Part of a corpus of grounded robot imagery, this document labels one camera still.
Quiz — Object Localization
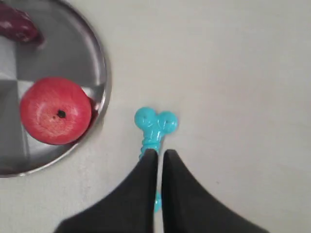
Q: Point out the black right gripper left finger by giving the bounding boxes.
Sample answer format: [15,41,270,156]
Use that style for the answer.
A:
[55,149,157,233]

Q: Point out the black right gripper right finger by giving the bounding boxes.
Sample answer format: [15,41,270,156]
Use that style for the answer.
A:
[161,150,267,233]

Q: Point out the dark red toy sweet potato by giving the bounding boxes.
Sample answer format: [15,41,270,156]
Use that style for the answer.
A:
[0,1,45,45]

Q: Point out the red plastic apple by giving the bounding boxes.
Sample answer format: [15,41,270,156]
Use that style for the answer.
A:
[19,77,92,145]

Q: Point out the turquoise toy bone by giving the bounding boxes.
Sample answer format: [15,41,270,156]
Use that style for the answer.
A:
[134,105,178,214]

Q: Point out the round steel plate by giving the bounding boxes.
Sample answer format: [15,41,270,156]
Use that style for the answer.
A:
[0,0,111,178]

